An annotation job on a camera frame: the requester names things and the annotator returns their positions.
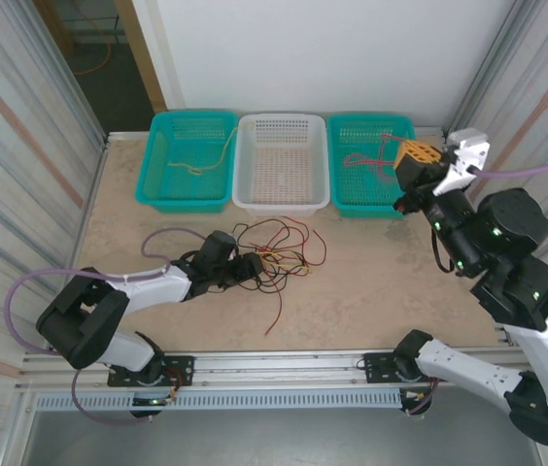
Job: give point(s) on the white plastic basket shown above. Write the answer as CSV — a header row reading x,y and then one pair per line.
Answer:
x,y
281,170

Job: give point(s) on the wooden furniture piece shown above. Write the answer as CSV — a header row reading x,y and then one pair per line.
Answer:
x,y
58,24

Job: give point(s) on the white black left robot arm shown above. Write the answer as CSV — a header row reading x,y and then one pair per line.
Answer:
x,y
143,289

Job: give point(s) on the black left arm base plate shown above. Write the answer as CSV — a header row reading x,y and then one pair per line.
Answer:
x,y
179,364

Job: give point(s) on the aluminium mounting rail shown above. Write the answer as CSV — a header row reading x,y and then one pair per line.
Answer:
x,y
279,369

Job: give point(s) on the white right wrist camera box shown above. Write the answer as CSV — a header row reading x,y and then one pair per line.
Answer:
x,y
468,145

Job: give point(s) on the teal plastic basket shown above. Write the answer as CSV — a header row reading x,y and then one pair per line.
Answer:
x,y
186,184
361,189

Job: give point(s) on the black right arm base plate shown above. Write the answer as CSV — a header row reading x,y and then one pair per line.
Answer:
x,y
378,364

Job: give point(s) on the wooden door frame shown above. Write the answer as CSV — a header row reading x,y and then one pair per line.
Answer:
x,y
140,48

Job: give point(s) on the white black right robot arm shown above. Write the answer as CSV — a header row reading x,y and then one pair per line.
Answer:
x,y
468,371

